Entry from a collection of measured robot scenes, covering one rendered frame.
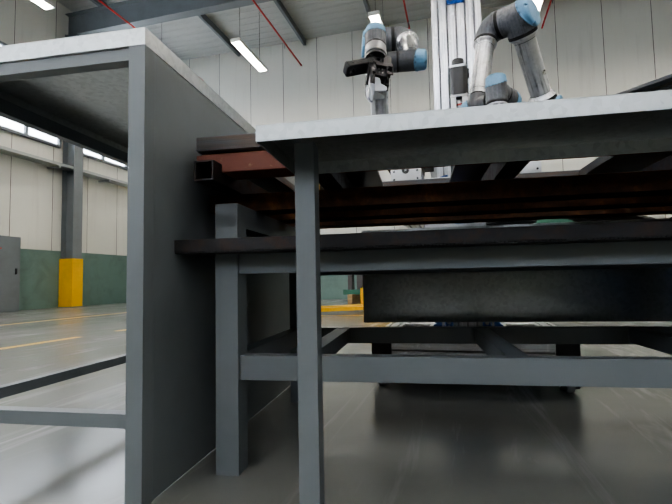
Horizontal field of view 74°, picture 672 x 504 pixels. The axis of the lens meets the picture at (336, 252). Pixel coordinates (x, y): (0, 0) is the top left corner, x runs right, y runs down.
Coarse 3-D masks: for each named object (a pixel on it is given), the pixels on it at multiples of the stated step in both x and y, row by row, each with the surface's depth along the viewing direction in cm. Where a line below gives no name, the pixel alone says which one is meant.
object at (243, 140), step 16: (208, 144) 116; (224, 144) 115; (240, 144) 114; (256, 144) 113; (608, 160) 134; (624, 160) 135; (640, 160) 135; (656, 160) 135; (352, 176) 148; (368, 176) 148; (464, 176) 151; (480, 176) 152; (528, 176) 163; (544, 176) 162; (272, 192) 172
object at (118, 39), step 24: (0, 48) 107; (24, 48) 106; (48, 48) 105; (72, 48) 104; (96, 48) 103; (168, 48) 110; (96, 72) 121; (120, 72) 122; (192, 72) 122; (0, 96) 131; (24, 96) 136; (48, 96) 136; (72, 96) 136; (96, 96) 137; (120, 96) 137; (216, 96) 136; (72, 120) 156; (96, 120) 156; (120, 120) 157; (240, 120) 155; (120, 144) 183
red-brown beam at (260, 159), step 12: (204, 156) 116; (216, 156) 115; (228, 156) 115; (240, 156) 114; (252, 156) 113; (264, 156) 113; (600, 156) 107; (228, 168) 114; (240, 168) 114; (252, 168) 113; (264, 168) 113; (276, 168) 112; (408, 168) 115
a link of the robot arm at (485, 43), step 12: (492, 12) 185; (492, 24) 184; (480, 36) 186; (492, 36) 185; (480, 48) 185; (492, 48) 185; (480, 60) 183; (492, 60) 185; (480, 72) 181; (480, 84) 179; (480, 96) 177
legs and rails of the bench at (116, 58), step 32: (0, 64) 108; (32, 64) 106; (64, 64) 105; (96, 64) 103; (128, 64) 103; (32, 128) 141; (64, 128) 150; (32, 384) 135; (0, 416) 102; (32, 416) 100; (64, 416) 99; (96, 416) 98
